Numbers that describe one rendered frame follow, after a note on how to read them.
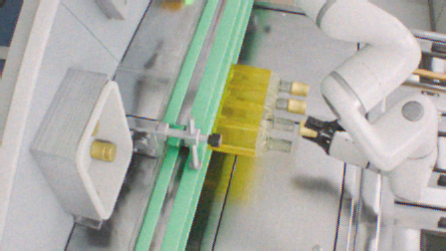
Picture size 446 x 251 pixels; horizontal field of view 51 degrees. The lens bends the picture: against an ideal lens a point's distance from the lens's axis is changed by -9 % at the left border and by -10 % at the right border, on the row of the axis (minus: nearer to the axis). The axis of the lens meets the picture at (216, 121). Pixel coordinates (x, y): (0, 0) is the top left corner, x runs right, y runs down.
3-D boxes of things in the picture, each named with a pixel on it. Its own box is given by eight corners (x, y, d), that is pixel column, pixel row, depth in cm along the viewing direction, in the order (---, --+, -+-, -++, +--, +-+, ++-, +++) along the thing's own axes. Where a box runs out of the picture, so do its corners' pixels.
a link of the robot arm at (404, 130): (391, 78, 94) (334, 126, 95) (378, 20, 76) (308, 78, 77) (446, 138, 85) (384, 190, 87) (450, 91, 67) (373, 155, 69)
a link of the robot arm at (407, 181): (401, 109, 91) (406, 144, 109) (377, 172, 88) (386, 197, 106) (443, 123, 87) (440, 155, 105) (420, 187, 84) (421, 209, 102)
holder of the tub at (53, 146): (72, 223, 97) (108, 233, 96) (28, 147, 75) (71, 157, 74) (99, 154, 107) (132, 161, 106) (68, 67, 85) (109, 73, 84)
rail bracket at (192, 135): (161, 165, 107) (220, 176, 106) (151, 117, 94) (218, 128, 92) (165, 153, 109) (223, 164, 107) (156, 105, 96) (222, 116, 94)
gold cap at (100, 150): (97, 154, 100) (116, 158, 100) (90, 160, 97) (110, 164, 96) (97, 137, 99) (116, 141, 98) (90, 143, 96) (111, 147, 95)
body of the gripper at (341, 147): (375, 154, 118) (334, 137, 122) (386, 130, 110) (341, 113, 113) (366, 179, 115) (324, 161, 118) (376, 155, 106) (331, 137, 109)
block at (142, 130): (128, 154, 107) (160, 161, 106) (120, 128, 99) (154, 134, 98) (133, 141, 109) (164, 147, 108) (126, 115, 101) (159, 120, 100)
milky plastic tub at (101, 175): (67, 214, 93) (108, 225, 92) (29, 149, 75) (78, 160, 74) (96, 140, 103) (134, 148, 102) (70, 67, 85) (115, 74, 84)
